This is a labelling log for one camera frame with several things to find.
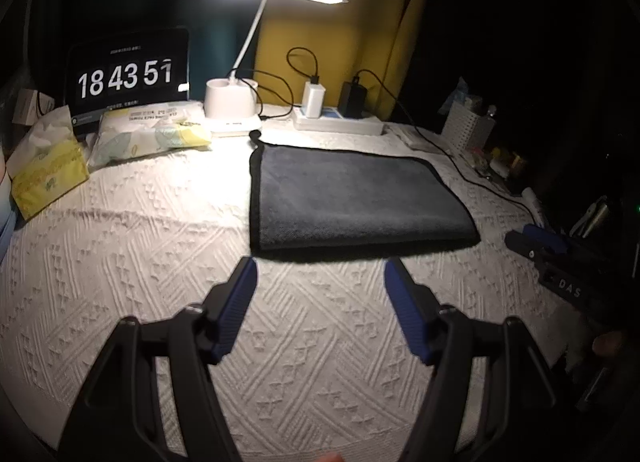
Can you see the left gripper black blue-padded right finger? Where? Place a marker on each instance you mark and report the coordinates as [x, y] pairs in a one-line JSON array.
[[518, 407]]

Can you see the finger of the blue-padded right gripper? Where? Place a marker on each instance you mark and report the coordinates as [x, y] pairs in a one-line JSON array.
[[545, 238]]

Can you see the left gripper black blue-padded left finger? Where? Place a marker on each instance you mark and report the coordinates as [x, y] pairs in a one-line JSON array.
[[116, 415]]

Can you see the grey towel with black trim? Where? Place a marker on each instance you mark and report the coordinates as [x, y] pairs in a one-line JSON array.
[[311, 202]]

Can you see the white perforated storage basket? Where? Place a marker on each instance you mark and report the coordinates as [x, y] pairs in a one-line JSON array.
[[465, 130]]

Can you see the white flat packet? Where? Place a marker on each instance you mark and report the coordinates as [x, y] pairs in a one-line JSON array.
[[419, 140]]

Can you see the white textured tablecloth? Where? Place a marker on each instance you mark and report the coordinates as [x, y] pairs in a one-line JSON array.
[[320, 363]]

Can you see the pink blue round container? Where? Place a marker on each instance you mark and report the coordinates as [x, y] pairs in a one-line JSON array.
[[8, 215]]

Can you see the black charger plug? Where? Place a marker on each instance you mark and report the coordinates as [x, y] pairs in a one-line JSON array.
[[352, 98]]

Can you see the white power strip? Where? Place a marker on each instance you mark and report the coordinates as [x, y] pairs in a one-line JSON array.
[[330, 121]]

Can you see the yellow tissue pack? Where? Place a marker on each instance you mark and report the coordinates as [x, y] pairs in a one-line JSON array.
[[46, 164]]

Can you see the white charger plug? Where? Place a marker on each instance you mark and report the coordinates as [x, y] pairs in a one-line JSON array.
[[312, 102]]

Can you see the cleaning face towel pack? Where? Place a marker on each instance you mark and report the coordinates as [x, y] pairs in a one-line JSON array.
[[137, 132]]

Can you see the yellow curtain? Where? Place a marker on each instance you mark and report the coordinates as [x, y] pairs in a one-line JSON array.
[[373, 37]]

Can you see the small white box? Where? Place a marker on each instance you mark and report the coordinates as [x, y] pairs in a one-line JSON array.
[[30, 106]]

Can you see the tablet showing flip clock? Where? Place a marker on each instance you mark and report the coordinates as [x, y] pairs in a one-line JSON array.
[[142, 69]]

